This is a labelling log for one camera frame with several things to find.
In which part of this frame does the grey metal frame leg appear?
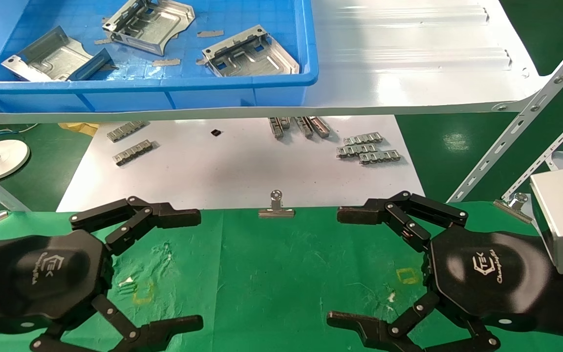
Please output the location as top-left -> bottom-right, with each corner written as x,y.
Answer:
0,182 -> 31,212

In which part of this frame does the white metal shelf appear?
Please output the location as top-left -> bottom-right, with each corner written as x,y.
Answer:
0,0 -> 552,125

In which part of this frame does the green cloth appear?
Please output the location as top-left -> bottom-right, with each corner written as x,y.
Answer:
0,200 -> 563,352

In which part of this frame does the blue plastic bin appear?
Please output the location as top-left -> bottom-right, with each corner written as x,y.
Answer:
0,0 -> 320,114

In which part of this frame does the white slotted angle bar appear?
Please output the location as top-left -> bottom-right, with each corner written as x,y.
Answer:
446,35 -> 563,204
500,100 -> 563,201

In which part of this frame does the stamped sheet metal part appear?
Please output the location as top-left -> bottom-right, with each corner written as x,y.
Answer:
101,0 -> 196,57

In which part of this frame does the white board sheet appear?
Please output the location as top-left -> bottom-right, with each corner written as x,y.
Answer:
56,115 -> 425,212

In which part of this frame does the yellow crumpled bag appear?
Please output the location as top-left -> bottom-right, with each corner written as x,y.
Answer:
58,122 -> 101,137

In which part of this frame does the stamped metal part with rail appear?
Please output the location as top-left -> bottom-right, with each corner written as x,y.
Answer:
201,24 -> 301,78

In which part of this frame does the bent sheet metal bracket part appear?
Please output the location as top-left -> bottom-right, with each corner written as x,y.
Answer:
0,25 -> 116,83

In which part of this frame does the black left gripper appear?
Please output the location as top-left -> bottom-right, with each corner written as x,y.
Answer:
0,196 -> 204,352

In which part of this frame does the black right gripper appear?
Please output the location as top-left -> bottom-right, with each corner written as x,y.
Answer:
326,190 -> 554,352

